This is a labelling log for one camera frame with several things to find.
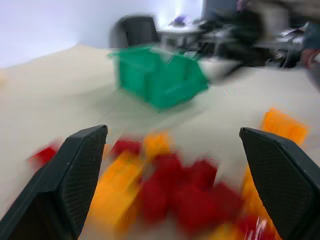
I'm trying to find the grey desk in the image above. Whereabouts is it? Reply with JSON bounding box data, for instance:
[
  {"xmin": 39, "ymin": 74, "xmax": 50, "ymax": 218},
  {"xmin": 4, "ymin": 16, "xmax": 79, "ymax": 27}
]
[{"xmin": 157, "ymin": 22, "xmax": 226, "ymax": 55}]

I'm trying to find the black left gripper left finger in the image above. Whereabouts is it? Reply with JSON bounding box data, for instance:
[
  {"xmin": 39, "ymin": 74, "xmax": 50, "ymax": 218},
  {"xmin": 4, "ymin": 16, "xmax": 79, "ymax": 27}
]
[{"xmin": 0, "ymin": 124, "xmax": 109, "ymax": 240}]

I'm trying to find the orange block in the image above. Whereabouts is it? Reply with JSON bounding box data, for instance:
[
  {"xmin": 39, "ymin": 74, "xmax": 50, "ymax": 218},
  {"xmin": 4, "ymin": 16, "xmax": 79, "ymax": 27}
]
[
  {"xmin": 241, "ymin": 166, "xmax": 270, "ymax": 221},
  {"xmin": 88, "ymin": 151, "xmax": 145, "ymax": 233},
  {"xmin": 142, "ymin": 131, "xmax": 173, "ymax": 161},
  {"xmin": 260, "ymin": 107, "xmax": 310, "ymax": 148}
]

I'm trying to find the red block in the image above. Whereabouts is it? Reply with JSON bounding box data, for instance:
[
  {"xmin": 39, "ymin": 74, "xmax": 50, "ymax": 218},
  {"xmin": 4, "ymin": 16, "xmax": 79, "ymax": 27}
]
[
  {"xmin": 183, "ymin": 158, "xmax": 218, "ymax": 192},
  {"xmin": 27, "ymin": 143, "xmax": 61, "ymax": 173},
  {"xmin": 172, "ymin": 183, "xmax": 245, "ymax": 236},
  {"xmin": 109, "ymin": 138, "xmax": 143, "ymax": 161},
  {"xmin": 136, "ymin": 153, "xmax": 185, "ymax": 223}
]

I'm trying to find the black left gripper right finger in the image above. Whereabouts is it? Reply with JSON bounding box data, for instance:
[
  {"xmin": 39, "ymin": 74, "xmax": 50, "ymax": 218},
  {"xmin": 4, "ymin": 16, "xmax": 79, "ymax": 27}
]
[{"xmin": 239, "ymin": 126, "xmax": 320, "ymax": 240}]

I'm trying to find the black office chair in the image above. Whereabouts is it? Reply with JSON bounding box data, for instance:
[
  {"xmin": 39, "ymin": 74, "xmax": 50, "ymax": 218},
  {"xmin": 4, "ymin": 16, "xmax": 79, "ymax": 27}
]
[{"xmin": 109, "ymin": 14, "xmax": 161, "ymax": 50}]

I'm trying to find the teal plastic bin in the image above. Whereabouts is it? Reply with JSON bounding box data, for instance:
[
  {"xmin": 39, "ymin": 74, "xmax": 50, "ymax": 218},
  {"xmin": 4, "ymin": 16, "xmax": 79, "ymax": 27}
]
[{"xmin": 107, "ymin": 43, "xmax": 210, "ymax": 113}]

